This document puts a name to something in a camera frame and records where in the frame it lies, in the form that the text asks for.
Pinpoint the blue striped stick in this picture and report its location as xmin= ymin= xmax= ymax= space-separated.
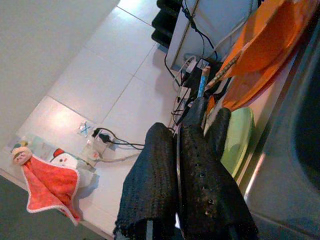
xmin=196 ymin=65 xmax=210 ymax=100

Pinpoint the stainless steel sink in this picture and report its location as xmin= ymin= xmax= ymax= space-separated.
xmin=241 ymin=22 xmax=320 ymax=240

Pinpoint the orange bowl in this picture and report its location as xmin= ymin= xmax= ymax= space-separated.
xmin=216 ymin=0 xmax=320 ymax=79

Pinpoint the black ribbed object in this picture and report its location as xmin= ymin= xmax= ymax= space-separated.
xmin=150 ymin=0 xmax=184 ymax=49

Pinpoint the patterned brown chopstick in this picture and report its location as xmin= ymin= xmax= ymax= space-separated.
xmin=204 ymin=55 xmax=240 ymax=89

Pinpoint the white cable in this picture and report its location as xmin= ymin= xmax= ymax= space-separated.
xmin=96 ymin=152 xmax=141 ymax=164

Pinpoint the green plate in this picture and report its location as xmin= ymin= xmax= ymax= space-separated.
xmin=219 ymin=106 xmax=255 ymax=179

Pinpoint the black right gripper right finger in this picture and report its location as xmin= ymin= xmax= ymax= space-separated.
xmin=179 ymin=96 xmax=260 ymax=240

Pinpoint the orange plate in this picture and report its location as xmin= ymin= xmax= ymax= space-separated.
xmin=221 ymin=37 xmax=305 ymax=112

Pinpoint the red doll hand towel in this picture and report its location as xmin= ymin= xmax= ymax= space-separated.
xmin=10 ymin=141 xmax=81 ymax=227

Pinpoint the black cable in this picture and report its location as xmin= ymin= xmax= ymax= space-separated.
xmin=181 ymin=0 xmax=219 ymax=62
xmin=109 ymin=136 xmax=146 ymax=151
xmin=163 ymin=42 xmax=182 ymax=88

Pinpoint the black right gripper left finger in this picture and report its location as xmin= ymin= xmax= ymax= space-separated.
xmin=112 ymin=121 xmax=181 ymax=240

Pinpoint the white snowman figure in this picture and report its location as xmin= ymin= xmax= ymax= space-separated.
xmin=49 ymin=148 xmax=98 ymax=189

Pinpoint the black power plug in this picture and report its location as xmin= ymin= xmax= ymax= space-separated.
xmin=91 ymin=127 xmax=118 ymax=145

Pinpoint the black charger box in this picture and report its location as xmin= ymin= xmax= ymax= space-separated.
xmin=186 ymin=58 xmax=222 ymax=88

